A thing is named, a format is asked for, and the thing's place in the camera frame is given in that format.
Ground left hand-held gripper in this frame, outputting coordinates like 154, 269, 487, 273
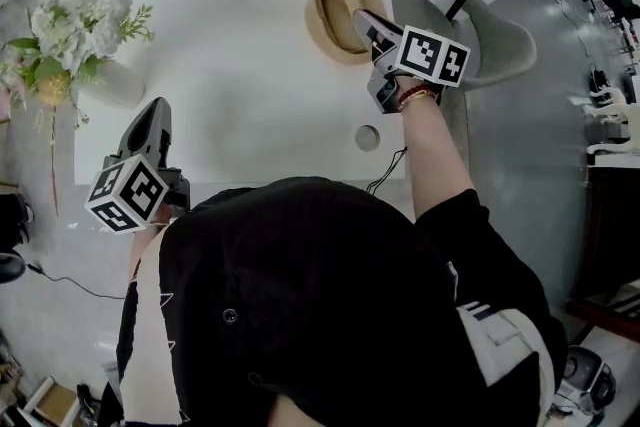
84, 97, 191, 235

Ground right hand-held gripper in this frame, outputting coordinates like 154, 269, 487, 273
353, 9, 471, 116

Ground cream round container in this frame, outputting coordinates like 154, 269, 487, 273
303, 0, 381, 66

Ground person's right forearm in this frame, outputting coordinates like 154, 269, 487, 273
399, 97, 476, 221

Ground person's left forearm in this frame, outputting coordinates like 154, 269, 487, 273
128, 214, 174, 284

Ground white-framed tray with brown base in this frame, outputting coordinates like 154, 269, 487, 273
22, 377, 81, 427

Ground white ceramic vase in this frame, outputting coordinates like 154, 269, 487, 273
74, 57, 146, 109

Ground grey shell chair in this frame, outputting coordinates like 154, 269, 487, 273
389, 0, 539, 91

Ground artificial flower bouquet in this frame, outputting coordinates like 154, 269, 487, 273
0, 0, 156, 216

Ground black wheeled base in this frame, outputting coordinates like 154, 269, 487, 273
0, 192, 34, 286

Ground person's torso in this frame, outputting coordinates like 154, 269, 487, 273
97, 174, 569, 427

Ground white equipment pile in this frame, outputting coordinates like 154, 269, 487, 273
582, 84, 640, 156

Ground dark wooden cabinet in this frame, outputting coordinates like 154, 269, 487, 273
564, 164, 640, 346

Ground red bead bracelet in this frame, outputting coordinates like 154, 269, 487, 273
398, 83, 437, 110

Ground black desk cables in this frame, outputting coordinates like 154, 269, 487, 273
365, 146, 409, 195

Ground black floor cable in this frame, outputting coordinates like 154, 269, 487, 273
27, 264, 126, 301

